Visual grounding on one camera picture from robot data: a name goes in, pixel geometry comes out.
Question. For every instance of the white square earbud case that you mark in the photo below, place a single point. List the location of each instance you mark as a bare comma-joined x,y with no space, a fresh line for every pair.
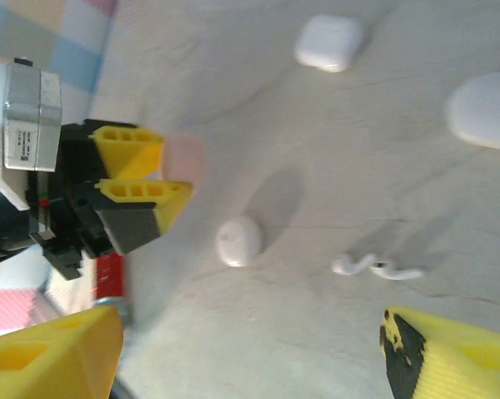
328,41

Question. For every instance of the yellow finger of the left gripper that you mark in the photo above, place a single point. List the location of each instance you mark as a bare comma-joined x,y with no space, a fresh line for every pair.
129,151
141,212

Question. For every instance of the white oval earbud case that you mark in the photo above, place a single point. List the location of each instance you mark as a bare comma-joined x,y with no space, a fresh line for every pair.
482,110

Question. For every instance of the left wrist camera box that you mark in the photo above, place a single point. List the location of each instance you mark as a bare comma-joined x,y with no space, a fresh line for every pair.
33,104

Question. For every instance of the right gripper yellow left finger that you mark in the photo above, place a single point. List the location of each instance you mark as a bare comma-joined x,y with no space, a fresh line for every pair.
50,353

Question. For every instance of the red glitter tube silver cap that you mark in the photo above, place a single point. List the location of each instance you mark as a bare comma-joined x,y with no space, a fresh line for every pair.
110,274

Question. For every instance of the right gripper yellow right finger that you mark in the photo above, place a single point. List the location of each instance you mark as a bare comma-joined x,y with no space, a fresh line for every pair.
453,357

